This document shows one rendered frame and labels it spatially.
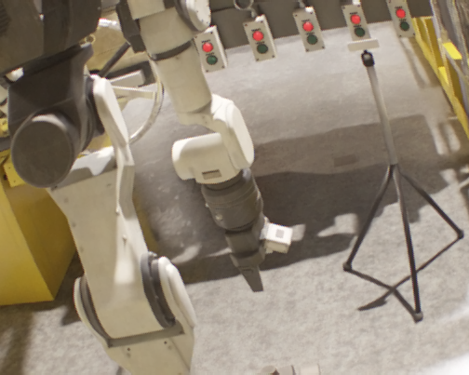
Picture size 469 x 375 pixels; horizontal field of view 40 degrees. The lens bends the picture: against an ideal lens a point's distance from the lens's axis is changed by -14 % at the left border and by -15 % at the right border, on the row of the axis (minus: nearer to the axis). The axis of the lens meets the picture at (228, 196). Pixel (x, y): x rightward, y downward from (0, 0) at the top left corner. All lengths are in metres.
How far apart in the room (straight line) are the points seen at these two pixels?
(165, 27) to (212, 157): 0.25
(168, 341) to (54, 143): 0.47
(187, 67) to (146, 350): 0.53
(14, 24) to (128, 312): 0.56
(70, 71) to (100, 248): 0.34
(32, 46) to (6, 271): 1.77
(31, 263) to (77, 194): 1.43
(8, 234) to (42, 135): 1.61
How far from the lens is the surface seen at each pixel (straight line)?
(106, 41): 2.58
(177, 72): 1.12
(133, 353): 1.35
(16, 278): 2.74
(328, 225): 2.56
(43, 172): 1.06
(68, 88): 1.08
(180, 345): 1.34
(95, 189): 1.24
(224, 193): 1.21
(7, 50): 1.09
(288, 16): 2.42
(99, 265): 1.26
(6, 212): 2.58
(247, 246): 1.27
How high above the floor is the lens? 1.29
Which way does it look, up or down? 26 degrees down
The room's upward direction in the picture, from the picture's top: 18 degrees counter-clockwise
